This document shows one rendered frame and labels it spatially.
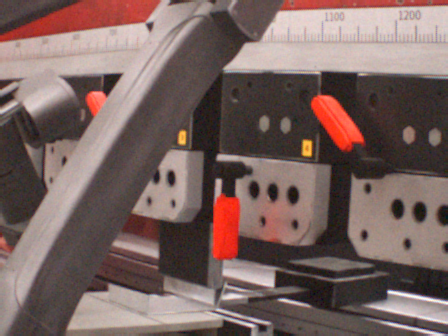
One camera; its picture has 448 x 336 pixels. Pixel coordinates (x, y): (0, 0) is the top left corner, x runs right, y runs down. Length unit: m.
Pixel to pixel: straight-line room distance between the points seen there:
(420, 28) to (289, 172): 0.22
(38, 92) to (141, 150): 0.31
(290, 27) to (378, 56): 0.13
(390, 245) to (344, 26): 0.21
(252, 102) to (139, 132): 0.30
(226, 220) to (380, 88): 0.22
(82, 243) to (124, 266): 1.03
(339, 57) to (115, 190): 0.29
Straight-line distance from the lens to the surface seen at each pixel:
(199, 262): 1.13
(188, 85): 0.76
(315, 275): 1.29
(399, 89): 0.86
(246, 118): 1.01
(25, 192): 1.00
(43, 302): 0.69
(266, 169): 0.98
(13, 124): 1.00
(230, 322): 1.09
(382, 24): 0.88
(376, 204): 0.87
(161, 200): 1.13
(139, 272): 1.69
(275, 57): 0.99
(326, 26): 0.93
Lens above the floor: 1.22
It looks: 3 degrees down
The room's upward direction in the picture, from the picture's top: 3 degrees clockwise
